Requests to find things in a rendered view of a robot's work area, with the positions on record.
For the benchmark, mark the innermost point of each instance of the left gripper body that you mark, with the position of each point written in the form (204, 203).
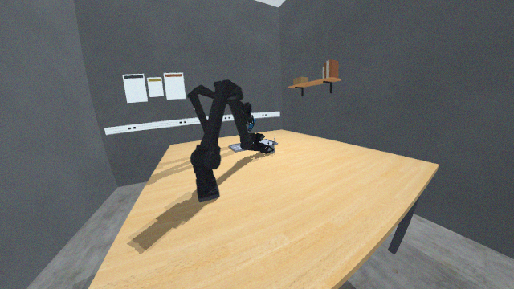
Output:
(247, 118)

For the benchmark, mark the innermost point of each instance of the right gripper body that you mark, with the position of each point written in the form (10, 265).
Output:
(264, 150)

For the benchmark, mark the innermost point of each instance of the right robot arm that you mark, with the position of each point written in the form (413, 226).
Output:
(203, 161)

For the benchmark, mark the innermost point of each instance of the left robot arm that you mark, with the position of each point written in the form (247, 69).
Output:
(198, 108)

